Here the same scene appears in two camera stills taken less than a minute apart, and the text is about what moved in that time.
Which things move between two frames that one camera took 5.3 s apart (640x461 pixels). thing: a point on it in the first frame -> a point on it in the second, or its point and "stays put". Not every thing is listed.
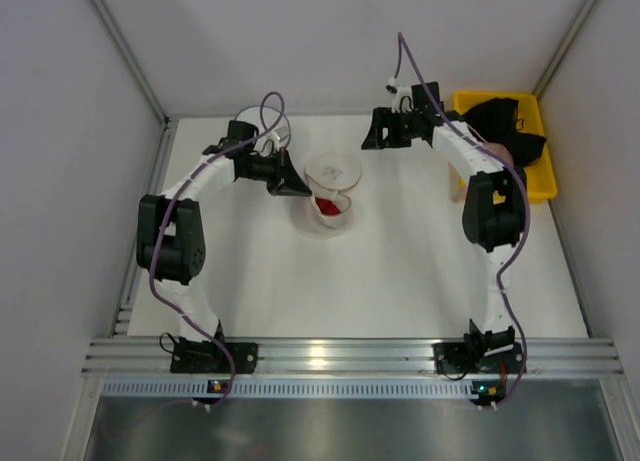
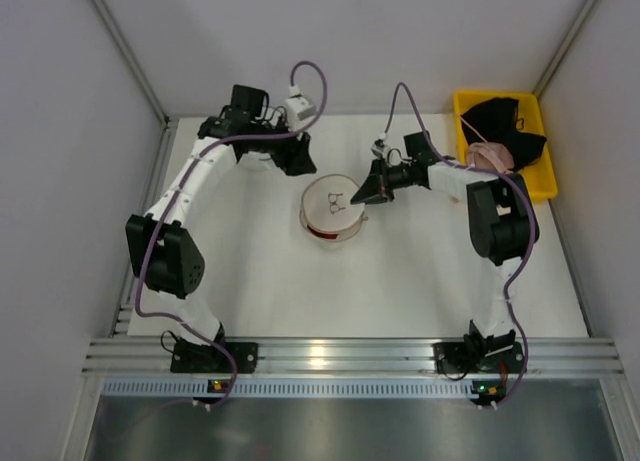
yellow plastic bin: (540, 176) stays put
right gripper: (388, 127) -> (382, 179)
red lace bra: (326, 206) -> (323, 235)
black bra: (496, 121) stays put
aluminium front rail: (354, 358) stays put
